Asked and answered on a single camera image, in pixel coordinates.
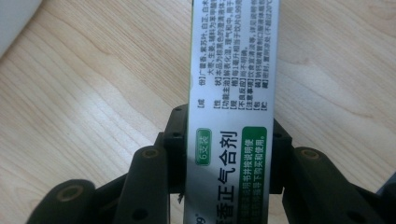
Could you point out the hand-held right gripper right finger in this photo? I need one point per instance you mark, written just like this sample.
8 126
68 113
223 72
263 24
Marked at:
314 186

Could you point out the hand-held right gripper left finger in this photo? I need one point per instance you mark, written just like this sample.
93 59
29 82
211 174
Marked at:
146 183

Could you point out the green and white medicine box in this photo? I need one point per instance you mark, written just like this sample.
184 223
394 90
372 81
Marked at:
233 93

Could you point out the white storage box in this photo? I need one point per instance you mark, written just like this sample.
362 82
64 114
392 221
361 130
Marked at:
14 21

